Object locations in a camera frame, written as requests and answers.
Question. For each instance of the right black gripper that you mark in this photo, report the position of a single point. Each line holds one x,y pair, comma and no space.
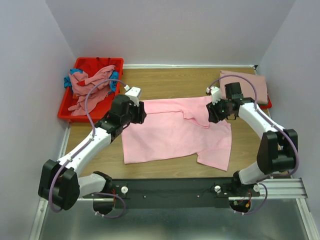
213,116

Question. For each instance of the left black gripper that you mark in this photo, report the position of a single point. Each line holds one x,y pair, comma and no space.
140,112

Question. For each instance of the light pink t shirt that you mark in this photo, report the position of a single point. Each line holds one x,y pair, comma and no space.
178,127

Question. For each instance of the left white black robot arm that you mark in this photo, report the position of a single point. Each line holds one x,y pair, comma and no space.
60,181

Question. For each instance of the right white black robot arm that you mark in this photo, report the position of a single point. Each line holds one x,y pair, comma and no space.
277,154

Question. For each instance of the folded dusty pink shirt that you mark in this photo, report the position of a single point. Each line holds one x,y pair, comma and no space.
258,81

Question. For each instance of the blue crumpled shirt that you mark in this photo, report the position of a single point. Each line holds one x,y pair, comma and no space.
113,84

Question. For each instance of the folded red shirt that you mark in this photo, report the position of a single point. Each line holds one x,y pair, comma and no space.
268,105

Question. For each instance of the crumpled dusty pink shirt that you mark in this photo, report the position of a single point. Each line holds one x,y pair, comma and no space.
90,90

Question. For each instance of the red shirt in bin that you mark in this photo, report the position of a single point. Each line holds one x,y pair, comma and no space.
91,65

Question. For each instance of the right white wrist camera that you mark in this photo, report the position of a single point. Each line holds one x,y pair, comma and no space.
215,94

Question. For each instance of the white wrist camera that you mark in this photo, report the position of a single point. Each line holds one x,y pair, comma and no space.
215,94
133,93

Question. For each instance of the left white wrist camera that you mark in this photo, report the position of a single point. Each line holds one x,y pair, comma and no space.
133,93

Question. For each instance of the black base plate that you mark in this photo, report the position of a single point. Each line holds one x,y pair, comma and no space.
169,193

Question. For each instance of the aluminium rail frame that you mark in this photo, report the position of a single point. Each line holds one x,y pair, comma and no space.
270,216

